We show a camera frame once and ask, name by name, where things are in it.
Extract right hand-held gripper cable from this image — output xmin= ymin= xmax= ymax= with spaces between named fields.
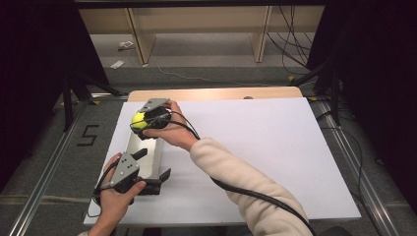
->
xmin=162 ymin=110 xmax=318 ymax=236

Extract black metal stand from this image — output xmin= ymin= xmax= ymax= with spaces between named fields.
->
xmin=287 ymin=58 xmax=342 ymax=128
xmin=61 ymin=69 xmax=125 ymax=133

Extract thin white floor cable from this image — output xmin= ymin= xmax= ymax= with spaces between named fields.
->
xmin=156 ymin=66 xmax=270 ymax=89

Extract person's left hand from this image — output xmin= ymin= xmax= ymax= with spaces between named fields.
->
xmin=97 ymin=152 xmax=148 ymax=224

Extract aluminium floor rail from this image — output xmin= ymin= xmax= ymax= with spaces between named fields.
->
xmin=8 ymin=93 xmax=130 ymax=236
xmin=314 ymin=98 xmax=401 ymax=236

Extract hand-held gripper cable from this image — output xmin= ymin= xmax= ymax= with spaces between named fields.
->
xmin=162 ymin=110 xmax=318 ymax=236
xmin=86 ymin=160 xmax=120 ymax=218

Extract black floor cable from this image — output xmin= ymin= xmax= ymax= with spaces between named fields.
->
xmin=322 ymin=110 xmax=366 ymax=212

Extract person's right hand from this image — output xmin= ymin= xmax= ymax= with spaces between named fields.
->
xmin=143 ymin=99 xmax=200 ymax=152

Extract person's legs in jeans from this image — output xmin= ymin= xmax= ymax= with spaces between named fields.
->
xmin=160 ymin=225 xmax=254 ymax=236

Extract bundle of black floor cables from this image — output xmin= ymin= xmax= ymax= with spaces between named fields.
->
xmin=266 ymin=5 xmax=317 ymax=77

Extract yellow tennis ball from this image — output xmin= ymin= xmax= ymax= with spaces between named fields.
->
xmin=131 ymin=111 xmax=149 ymax=131

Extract light wooden shelf unit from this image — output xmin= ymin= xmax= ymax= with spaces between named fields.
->
xmin=78 ymin=6 xmax=326 ymax=67

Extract white foam board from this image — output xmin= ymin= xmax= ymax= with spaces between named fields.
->
xmin=83 ymin=97 xmax=362 ymax=228

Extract white oblong plastic container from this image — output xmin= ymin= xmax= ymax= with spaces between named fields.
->
xmin=125 ymin=108 xmax=166 ymax=181

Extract white power strip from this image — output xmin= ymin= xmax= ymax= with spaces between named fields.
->
xmin=117 ymin=40 xmax=136 ymax=52

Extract left hand-held gripper cable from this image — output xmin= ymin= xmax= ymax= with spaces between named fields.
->
xmin=86 ymin=160 xmax=120 ymax=218

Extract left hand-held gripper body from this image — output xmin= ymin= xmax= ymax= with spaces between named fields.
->
xmin=99 ymin=151 xmax=162 ymax=197

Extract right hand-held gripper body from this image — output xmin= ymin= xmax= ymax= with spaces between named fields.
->
xmin=140 ymin=97 xmax=172 ymax=130

